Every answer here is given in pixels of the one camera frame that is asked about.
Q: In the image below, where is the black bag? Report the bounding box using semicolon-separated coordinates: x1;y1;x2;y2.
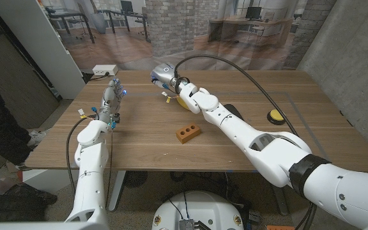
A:
0;182;59;223

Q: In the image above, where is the printed office backdrop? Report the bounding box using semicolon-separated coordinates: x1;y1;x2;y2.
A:
38;0;338;72

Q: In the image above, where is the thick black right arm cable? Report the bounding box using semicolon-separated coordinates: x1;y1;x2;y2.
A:
173;54;300;137

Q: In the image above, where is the yellow banana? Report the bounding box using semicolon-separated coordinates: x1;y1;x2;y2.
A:
175;96;191;112

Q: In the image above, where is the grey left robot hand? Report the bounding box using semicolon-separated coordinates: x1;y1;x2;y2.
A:
98;78;128;123

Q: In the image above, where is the white power strip box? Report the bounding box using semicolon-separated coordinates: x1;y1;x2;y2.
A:
92;64;119;77

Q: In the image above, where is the white cabinet panel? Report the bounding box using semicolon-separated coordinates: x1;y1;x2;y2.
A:
0;0;86;100

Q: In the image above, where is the yellow button on black base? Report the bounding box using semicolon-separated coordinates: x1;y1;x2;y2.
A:
266;109;287;126

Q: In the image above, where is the orange brick block with holes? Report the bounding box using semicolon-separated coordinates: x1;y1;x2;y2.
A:
175;122;201;145

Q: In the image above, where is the white robot torso edge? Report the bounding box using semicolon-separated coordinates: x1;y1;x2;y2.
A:
0;220;110;230

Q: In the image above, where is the black round fan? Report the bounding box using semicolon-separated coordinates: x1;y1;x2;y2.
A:
123;171;149;188

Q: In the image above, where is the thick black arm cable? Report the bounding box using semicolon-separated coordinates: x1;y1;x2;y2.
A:
173;54;300;137
65;115;98;196

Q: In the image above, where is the dark wooden door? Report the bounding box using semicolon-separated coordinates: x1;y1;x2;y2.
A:
0;0;60;128

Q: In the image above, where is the white table leg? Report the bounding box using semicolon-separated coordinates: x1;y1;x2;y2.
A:
107;171;127;212

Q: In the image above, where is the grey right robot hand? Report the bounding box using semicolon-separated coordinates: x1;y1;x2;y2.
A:
150;63;178;90

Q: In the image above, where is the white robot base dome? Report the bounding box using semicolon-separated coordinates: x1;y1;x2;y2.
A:
151;190;245;230

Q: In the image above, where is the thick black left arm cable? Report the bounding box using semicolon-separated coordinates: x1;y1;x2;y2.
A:
65;115;98;196

